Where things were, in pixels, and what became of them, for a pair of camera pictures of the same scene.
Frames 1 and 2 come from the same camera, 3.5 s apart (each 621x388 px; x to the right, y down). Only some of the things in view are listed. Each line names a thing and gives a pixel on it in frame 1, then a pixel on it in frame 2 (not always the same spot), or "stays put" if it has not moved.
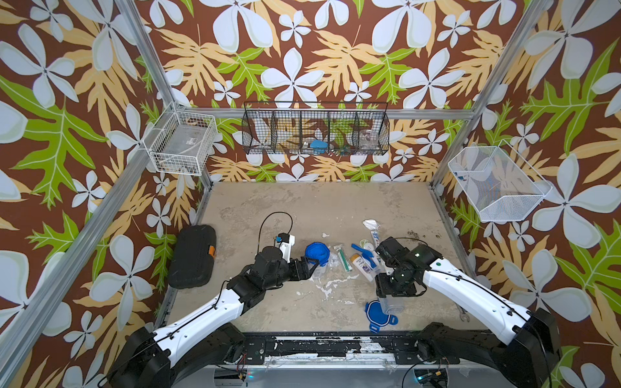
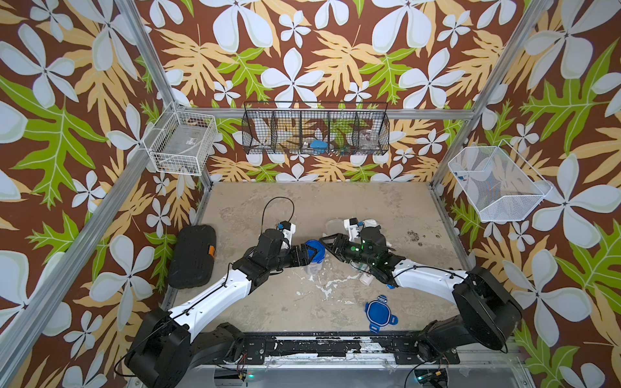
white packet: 373,226 stays put
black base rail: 403,348 stays put
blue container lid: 377,317 stays put
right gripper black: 381,287 → 341,242
